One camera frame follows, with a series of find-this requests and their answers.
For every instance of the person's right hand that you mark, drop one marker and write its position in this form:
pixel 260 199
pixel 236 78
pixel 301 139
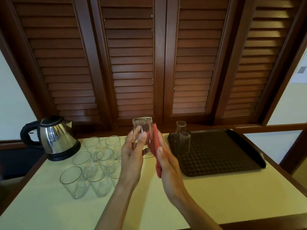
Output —
pixel 172 179

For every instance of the person's left hand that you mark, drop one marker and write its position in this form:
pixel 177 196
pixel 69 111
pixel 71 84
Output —
pixel 132 162

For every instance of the red cloth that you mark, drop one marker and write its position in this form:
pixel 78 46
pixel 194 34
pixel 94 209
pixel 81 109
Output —
pixel 154 141

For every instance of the group of clear glasses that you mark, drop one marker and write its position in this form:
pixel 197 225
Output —
pixel 96 177

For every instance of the dark brown textured tray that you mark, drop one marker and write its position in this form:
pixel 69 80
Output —
pixel 215 153

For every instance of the person's left forearm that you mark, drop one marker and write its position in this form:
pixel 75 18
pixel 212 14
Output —
pixel 115 208

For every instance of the steel electric kettle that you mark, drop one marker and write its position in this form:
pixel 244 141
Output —
pixel 56 137
pixel 67 155

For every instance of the brown louvered wooden shutter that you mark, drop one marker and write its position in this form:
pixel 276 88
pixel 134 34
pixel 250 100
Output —
pixel 196 57
pixel 61 57
pixel 132 57
pixel 259 57

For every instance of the white paper notice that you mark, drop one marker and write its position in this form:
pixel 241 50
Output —
pixel 299 74

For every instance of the brown wooden wall rail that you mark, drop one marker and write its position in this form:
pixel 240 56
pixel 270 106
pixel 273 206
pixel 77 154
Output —
pixel 271 128

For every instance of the brown wooden door frame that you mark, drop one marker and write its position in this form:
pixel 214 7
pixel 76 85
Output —
pixel 293 153

